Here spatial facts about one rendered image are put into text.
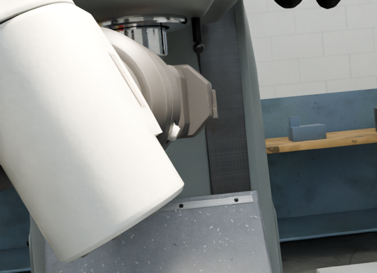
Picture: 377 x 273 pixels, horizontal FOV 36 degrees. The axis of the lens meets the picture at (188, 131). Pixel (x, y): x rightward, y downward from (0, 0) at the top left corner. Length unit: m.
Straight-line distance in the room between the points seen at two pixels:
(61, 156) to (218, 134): 0.65
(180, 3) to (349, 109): 4.58
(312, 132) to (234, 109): 3.37
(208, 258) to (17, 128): 0.63
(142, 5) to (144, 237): 0.49
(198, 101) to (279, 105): 4.39
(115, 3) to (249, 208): 0.52
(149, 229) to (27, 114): 0.63
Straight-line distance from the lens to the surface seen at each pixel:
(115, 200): 0.23
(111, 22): 0.46
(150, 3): 0.43
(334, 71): 4.97
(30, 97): 0.24
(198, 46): 0.49
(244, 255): 0.86
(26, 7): 0.25
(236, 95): 0.87
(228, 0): 0.62
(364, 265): 0.57
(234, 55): 0.88
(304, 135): 4.23
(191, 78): 0.43
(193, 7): 0.45
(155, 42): 0.48
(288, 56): 4.86
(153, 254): 0.85
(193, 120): 0.43
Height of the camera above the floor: 1.24
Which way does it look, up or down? 3 degrees down
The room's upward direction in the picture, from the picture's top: 5 degrees counter-clockwise
